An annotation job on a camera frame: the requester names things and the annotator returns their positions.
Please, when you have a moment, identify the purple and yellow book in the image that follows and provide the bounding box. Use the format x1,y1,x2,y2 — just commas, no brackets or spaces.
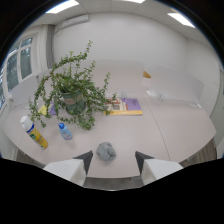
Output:
103,97,144,117

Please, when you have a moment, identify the grey crumpled cloth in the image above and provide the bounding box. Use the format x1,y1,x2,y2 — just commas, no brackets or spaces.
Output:
95,141,118,162

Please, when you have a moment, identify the yellow and purple booklet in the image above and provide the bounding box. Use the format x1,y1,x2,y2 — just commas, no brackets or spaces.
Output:
37,103,58,117

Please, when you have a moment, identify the small blue plastic bottle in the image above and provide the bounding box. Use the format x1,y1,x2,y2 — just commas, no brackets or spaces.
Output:
57,122,74,141

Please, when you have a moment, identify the frosted desk divider panel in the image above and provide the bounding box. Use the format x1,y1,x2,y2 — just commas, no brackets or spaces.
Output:
9,71,52,109
145,65,205,109

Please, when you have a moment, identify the yellow spray bottle white cap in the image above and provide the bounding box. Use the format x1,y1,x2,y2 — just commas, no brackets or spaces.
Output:
20,115,49,150

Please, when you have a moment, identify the green potted plant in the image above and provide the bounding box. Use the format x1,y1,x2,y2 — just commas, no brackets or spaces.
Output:
27,40,117,131

